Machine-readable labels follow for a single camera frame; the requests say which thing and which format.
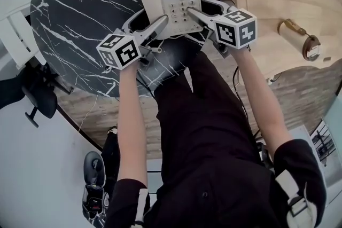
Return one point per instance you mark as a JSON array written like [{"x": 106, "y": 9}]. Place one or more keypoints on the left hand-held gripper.
[{"x": 119, "y": 52}]

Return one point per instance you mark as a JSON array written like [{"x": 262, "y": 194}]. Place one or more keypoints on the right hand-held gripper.
[{"x": 236, "y": 29}]

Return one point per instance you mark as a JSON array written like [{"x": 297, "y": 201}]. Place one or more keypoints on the person's right forearm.
[{"x": 262, "y": 104}]

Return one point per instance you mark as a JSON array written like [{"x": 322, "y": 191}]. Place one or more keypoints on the person's left forearm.
[{"x": 132, "y": 128}]

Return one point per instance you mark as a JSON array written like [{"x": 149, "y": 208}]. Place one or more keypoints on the beige cylindrical tumbler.
[{"x": 294, "y": 34}]

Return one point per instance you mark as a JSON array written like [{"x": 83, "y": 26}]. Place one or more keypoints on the person's shoe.
[{"x": 112, "y": 130}]

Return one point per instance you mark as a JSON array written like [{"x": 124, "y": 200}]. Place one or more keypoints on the black office chair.
[{"x": 40, "y": 96}]

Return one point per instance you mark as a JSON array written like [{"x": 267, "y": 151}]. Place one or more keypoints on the white slatted furniture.
[{"x": 16, "y": 34}]

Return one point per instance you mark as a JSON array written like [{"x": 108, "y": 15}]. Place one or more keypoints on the person's black shirt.
[{"x": 203, "y": 141}]

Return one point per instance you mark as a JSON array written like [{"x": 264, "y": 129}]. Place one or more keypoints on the person's black trousers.
[{"x": 110, "y": 157}]

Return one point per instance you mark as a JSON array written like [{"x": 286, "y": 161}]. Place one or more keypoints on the metal railing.
[{"x": 323, "y": 141}]

